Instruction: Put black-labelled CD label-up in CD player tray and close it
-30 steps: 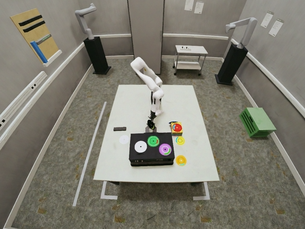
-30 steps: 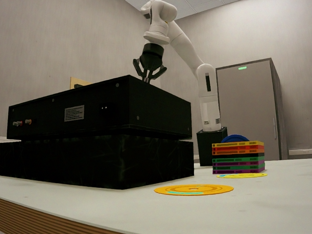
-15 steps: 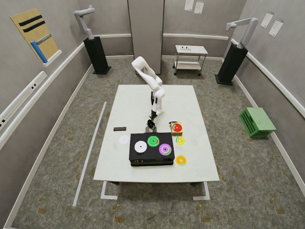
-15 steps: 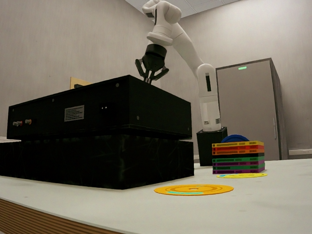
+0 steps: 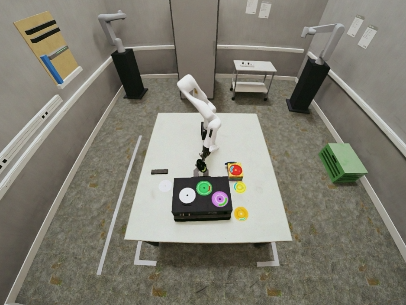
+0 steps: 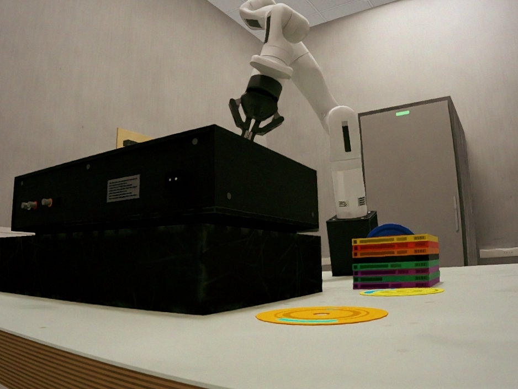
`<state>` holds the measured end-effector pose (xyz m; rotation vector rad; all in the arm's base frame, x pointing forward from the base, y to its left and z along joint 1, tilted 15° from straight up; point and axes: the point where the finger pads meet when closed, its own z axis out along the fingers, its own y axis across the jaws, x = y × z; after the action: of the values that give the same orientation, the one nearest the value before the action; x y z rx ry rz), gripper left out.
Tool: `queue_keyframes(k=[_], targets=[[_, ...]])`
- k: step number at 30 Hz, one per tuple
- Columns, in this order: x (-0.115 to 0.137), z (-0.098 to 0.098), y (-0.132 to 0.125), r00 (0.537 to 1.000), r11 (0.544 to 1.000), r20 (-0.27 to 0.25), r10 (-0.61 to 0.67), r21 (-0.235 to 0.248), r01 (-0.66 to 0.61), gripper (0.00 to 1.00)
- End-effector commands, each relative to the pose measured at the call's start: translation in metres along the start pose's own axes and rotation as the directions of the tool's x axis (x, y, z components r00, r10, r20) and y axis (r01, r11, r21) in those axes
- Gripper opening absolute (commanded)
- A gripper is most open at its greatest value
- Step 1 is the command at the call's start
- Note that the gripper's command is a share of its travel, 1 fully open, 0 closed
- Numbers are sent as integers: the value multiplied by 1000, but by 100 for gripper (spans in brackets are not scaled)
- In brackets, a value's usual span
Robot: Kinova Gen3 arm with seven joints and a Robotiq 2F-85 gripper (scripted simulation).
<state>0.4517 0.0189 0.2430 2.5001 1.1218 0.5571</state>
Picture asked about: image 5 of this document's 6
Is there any white disc with centre hole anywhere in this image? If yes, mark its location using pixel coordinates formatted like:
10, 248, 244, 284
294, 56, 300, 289
159, 180, 172, 192
179, 188, 196, 203

